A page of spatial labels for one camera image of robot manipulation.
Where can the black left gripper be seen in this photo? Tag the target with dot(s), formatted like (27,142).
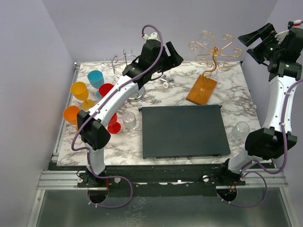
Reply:
(173,60)

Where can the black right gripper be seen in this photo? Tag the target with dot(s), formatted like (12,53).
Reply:
(267,32)

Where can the gold wire wooden-base rack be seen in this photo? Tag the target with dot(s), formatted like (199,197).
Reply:
(204,85)

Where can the clear ribbed wine glass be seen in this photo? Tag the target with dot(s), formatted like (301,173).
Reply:
(129,120)

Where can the blue plastic wine glass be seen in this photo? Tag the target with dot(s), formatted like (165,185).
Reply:
(96,79)

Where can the red plastic wine glass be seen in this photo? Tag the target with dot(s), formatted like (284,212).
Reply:
(114,126)

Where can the yellow plastic wine glass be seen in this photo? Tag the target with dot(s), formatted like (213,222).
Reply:
(80,92)

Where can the orange plastic wine glass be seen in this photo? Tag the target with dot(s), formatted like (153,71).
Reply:
(70,115)

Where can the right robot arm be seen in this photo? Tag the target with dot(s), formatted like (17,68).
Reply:
(275,138)

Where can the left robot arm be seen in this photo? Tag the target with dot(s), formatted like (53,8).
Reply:
(155,57)

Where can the chrome wine glass rack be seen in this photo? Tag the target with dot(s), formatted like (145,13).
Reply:
(118,64)

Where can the small chrome metal fitting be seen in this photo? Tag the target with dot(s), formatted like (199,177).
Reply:
(165,79)

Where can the dark grey flat box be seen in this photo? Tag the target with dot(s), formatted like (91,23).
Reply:
(183,131)

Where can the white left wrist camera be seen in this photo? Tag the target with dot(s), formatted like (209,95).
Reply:
(151,36)

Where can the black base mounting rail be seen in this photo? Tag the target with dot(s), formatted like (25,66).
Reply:
(161,180)

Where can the aluminium extrusion rail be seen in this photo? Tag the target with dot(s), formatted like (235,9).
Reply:
(58,180)

